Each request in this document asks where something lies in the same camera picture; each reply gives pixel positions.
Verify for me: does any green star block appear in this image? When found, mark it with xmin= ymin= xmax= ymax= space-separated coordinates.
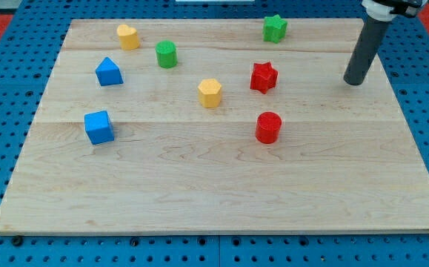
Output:
xmin=262 ymin=15 xmax=288 ymax=44

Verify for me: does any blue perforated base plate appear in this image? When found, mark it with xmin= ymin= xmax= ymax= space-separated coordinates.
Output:
xmin=0 ymin=1 xmax=429 ymax=266

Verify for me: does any blue cube block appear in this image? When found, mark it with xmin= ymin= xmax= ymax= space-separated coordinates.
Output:
xmin=84 ymin=111 xmax=115 ymax=145

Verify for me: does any red star block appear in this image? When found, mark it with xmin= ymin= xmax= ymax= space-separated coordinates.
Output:
xmin=250 ymin=62 xmax=278 ymax=94

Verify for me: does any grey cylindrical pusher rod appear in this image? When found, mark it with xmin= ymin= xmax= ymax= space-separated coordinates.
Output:
xmin=343 ymin=16 xmax=390 ymax=86

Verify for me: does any yellow hexagon block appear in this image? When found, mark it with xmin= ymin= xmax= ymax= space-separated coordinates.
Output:
xmin=198 ymin=79 xmax=222 ymax=108

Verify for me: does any red cylinder block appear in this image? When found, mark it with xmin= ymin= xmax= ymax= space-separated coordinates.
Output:
xmin=255 ymin=111 xmax=282 ymax=144

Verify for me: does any wooden board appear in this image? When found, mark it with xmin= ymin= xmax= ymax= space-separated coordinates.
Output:
xmin=0 ymin=19 xmax=429 ymax=236

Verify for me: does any blue triangle block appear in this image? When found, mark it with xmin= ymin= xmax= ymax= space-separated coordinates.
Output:
xmin=95 ymin=57 xmax=124 ymax=86

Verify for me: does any green cylinder block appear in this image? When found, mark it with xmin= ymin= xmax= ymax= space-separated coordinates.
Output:
xmin=156 ymin=40 xmax=178 ymax=68

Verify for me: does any yellow heart block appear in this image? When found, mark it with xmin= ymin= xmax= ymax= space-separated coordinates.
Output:
xmin=116 ymin=24 xmax=140 ymax=50

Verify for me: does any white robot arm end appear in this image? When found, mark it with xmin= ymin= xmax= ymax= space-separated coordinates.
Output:
xmin=361 ymin=0 xmax=428 ymax=22

